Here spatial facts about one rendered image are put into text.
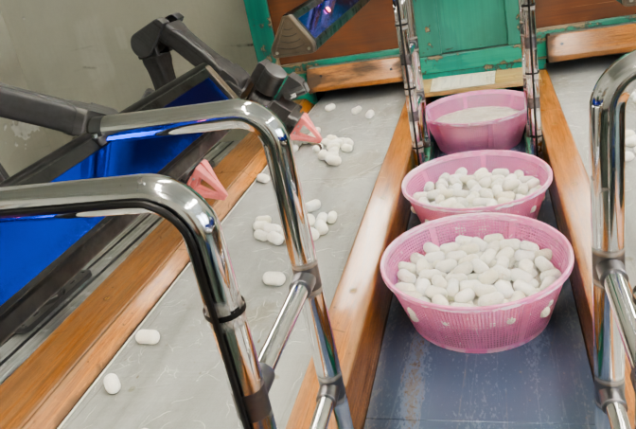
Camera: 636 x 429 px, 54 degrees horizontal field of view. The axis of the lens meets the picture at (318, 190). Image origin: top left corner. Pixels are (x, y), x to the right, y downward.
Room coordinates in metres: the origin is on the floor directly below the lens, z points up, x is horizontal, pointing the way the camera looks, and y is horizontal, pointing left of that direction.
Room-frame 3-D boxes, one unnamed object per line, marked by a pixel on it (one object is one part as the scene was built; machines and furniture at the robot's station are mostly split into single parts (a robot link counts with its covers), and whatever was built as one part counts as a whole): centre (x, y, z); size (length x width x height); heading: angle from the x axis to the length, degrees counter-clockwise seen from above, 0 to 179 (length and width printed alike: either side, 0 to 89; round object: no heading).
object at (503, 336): (0.77, -0.20, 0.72); 0.27 x 0.27 x 0.10
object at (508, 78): (1.66, -0.49, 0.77); 0.33 x 0.15 x 0.01; 72
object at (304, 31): (1.38, -0.10, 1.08); 0.62 x 0.08 x 0.07; 162
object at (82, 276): (1.08, 0.56, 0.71); 0.20 x 0.07 x 0.08; 159
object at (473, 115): (1.45, -0.42, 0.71); 0.22 x 0.22 x 0.06
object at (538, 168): (1.03, -0.28, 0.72); 0.27 x 0.27 x 0.10
